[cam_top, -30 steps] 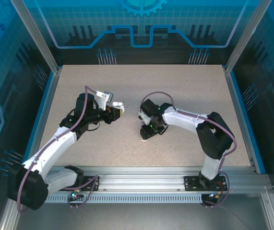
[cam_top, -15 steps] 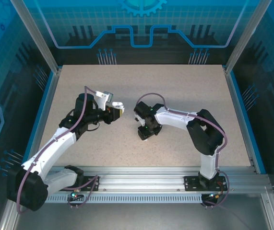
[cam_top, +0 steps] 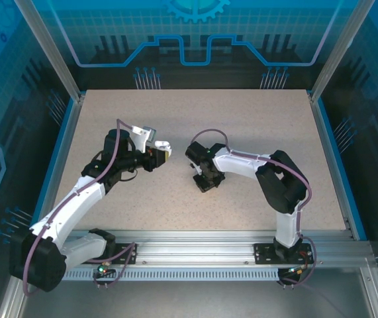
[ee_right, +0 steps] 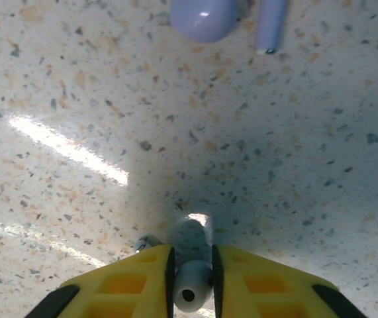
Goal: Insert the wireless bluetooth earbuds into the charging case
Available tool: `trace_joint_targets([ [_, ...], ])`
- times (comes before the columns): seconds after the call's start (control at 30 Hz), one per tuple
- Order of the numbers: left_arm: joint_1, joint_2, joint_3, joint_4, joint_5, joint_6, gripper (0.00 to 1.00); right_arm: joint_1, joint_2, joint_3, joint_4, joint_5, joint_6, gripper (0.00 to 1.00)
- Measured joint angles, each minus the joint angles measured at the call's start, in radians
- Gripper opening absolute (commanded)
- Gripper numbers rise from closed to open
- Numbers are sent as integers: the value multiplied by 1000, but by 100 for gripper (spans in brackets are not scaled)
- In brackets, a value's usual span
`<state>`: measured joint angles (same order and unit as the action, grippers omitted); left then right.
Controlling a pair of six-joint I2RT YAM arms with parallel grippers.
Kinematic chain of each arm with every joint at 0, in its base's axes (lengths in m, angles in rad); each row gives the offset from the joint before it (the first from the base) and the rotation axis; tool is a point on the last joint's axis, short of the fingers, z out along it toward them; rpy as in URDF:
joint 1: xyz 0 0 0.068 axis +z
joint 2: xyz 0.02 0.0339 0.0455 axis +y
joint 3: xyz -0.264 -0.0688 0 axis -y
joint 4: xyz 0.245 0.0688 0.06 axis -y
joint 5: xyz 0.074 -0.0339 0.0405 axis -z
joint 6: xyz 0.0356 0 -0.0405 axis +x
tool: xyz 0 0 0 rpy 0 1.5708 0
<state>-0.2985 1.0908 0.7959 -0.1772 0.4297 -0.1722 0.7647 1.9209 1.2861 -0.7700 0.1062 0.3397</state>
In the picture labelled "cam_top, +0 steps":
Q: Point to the pale lilac earbud charging case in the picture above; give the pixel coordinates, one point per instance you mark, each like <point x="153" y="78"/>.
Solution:
<point x="163" y="145"/>

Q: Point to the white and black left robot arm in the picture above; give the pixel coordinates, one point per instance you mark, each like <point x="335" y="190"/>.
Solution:
<point x="69" y="212"/>

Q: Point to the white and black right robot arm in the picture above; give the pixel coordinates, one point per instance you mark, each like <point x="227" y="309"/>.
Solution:
<point x="288" y="228"/>

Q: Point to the blue table edge strip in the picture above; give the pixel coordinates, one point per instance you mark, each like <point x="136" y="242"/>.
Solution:
<point x="59" y="139"/>
<point x="333" y="139"/>

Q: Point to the black connector with light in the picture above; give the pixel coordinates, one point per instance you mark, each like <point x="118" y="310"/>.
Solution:
<point x="104" y="271"/>
<point x="294" y="271"/>

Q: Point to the aluminium side rail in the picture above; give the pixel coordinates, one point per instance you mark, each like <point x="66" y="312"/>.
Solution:
<point x="326" y="139"/>
<point x="67" y="139"/>

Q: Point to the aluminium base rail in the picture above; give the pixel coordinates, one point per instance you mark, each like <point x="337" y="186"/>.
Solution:
<point x="192" y="245"/>

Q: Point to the aluminium frame post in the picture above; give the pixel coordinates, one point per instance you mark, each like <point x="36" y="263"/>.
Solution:
<point x="61" y="63"/>
<point x="330" y="63"/>

